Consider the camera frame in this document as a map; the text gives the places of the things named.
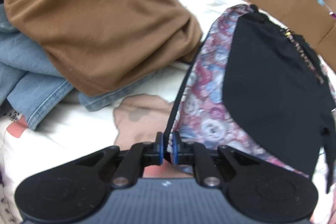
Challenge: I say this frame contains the black bear patchwork shorts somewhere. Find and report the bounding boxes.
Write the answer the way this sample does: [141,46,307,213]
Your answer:
[165,4,335,189]

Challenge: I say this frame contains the cream bear print bedsheet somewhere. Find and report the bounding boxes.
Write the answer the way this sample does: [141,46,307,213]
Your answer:
[1,0,335,223]

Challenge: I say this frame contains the blue denim jeans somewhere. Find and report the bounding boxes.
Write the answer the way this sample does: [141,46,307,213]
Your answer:
[0,3,164,131]

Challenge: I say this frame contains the brown garment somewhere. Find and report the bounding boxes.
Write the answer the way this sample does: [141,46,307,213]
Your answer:
[4,0,202,96]

